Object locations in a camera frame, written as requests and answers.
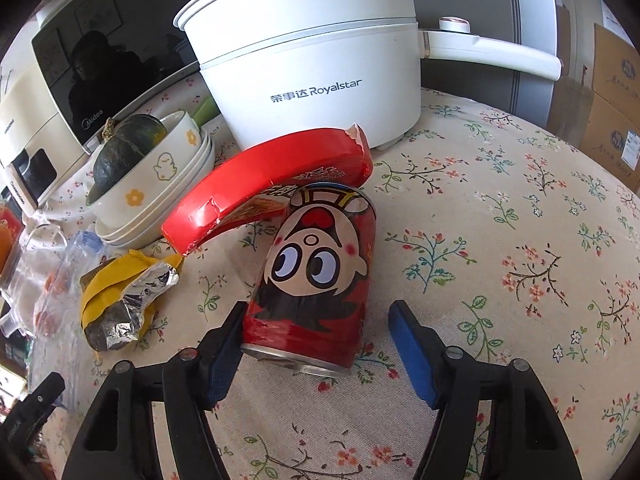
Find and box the yellow foil wrapper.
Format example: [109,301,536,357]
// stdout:
[80,250,183,358]

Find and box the grey refrigerator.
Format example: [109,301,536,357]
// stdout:
[410,0,558,126]

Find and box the glass jar with bamboo lid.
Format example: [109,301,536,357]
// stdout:
[0,222,68,321]

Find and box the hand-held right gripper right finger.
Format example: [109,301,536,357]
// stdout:
[387,300,583,480]

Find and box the white bowl with yellow print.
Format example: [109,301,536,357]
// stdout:
[86,110,202,226]

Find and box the white electric pot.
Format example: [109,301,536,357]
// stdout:
[172,0,561,151]

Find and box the brown cardboard box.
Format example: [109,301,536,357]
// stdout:
[590,22,640,106]
[580,95,640,191]

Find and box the red cartoon drink can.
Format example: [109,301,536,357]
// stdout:
[240,182,377,378]

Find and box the white microwave oven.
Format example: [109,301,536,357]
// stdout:
[31,0,201,156]

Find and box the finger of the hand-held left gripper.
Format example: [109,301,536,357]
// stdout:
[0,372,67,456]

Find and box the light green dish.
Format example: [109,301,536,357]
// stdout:
[192,95,218,128]

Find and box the dark green pumpkin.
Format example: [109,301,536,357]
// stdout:
[92,114,168,196]

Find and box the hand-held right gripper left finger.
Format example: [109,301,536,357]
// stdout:
[61,301,247,480]

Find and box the clear plastic bottle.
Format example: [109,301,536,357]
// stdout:
[30,230,108,361]

